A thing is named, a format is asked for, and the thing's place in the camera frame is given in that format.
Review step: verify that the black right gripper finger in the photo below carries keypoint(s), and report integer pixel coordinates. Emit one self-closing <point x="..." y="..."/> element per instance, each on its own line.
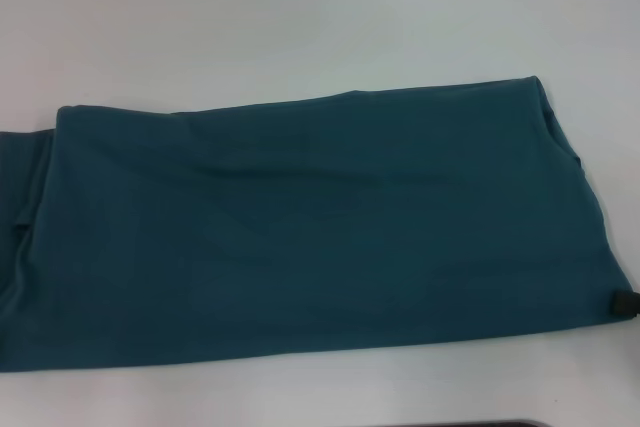
<point x="625" y="304"/>

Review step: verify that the teal t-shirt with cream print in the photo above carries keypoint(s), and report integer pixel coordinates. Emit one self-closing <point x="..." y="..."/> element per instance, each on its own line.
<point x="300" y="227"/>

